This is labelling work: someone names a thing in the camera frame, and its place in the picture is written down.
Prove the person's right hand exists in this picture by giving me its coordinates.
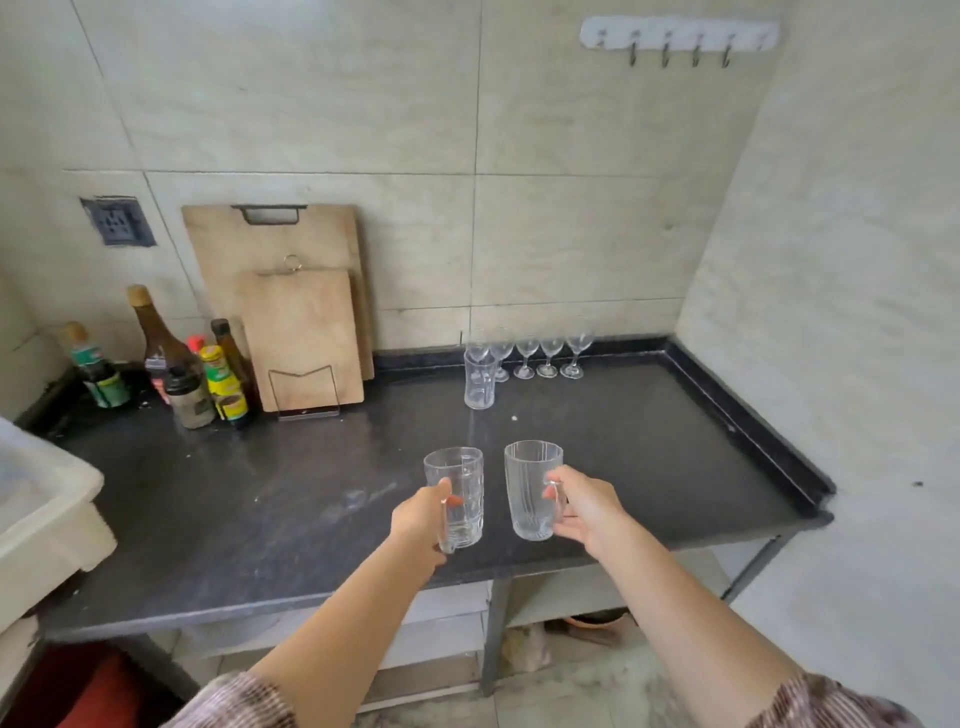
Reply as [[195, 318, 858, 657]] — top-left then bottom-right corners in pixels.
[[541, 464, 636, 563]]

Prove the person's left hand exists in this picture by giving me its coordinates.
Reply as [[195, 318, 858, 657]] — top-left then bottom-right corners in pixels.
[[389, 476, 456, 568]]

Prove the clear glass handled mug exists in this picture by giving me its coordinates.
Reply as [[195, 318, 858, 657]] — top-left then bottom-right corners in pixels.
[[462, 347, 500, 412]]

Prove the tall clear wine glass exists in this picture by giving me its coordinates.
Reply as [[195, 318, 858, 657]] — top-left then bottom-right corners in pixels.
[[558, 332, 595, 382]]

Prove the person's left forearm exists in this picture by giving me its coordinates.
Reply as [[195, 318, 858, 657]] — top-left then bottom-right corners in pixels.
[[247, 532, 445, 728]]

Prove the person's right forearm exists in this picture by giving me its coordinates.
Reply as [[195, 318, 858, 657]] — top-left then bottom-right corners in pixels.
[[596, 517, 808, 728]]

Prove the black stone countertop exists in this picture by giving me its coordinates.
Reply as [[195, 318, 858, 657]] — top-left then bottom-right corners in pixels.
[[14, 332, 838, 643]]

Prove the person's left plaid sleeve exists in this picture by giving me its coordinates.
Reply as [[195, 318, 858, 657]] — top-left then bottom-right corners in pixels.
[[160, 668, 298, 728]]

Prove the person's plaid sleeve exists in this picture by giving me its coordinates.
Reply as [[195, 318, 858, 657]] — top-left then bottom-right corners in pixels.
[[160, 668, 298, 728], [745, 670, 925, 728]]

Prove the person's right plaid sleeve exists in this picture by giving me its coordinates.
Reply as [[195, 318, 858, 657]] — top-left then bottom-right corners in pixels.
[[745, 670, 925, 728]]

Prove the orange basin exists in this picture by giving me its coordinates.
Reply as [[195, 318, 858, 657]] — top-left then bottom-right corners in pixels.
[[561, 608, 632, 649]]

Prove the metal cutting board rack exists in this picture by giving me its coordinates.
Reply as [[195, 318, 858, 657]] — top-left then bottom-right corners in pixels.
[[266, 364, 343, 422]]

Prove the small wooden cutting board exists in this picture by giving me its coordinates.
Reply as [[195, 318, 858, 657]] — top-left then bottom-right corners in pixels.
[[235, 267, 367, 415]]

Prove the jar with black lid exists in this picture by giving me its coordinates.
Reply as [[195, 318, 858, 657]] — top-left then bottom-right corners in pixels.
[[162, 365, 218, 431]]

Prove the dark sauce bottle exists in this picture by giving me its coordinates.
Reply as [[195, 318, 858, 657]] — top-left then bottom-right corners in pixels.
[[209, 317, 261, 411]]

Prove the tall brown glass bottle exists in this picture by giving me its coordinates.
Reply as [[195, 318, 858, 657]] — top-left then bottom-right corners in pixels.
[[125, 284, 199, 385]]

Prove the large wooden cutting board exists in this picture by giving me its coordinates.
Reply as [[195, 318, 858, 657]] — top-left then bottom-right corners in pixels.
[[181, 203, 377, 382]]

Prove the green label sauce bottle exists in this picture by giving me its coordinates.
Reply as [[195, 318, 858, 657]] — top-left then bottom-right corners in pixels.
[[62, 321, 133, 411]]

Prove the white dish rack box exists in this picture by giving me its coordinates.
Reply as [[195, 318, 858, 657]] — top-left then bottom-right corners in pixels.
[[0, 415, 120, 636]]

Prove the red plastic bucket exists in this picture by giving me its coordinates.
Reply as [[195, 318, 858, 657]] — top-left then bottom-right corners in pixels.
[[0, 641, 153, 728]]

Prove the dark wall socket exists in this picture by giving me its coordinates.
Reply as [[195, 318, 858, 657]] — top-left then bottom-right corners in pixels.
[[79, 195, 158, 250]]

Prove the white wall hook rack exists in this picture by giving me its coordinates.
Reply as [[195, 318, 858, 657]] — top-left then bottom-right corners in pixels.
[[578, 15, 782, 70]]

